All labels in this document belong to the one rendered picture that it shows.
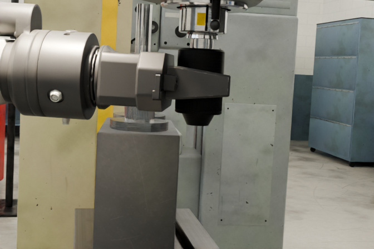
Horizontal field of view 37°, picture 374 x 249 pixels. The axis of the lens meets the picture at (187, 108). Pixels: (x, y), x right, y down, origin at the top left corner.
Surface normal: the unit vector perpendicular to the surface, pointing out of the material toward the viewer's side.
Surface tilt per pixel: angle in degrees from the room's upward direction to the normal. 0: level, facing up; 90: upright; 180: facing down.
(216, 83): 90
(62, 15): 90
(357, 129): 90
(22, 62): 74
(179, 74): 90
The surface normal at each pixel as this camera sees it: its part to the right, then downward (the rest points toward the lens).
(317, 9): 0.19, 0.08
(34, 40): 0.00, -0.65
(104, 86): -0.07, 0.07
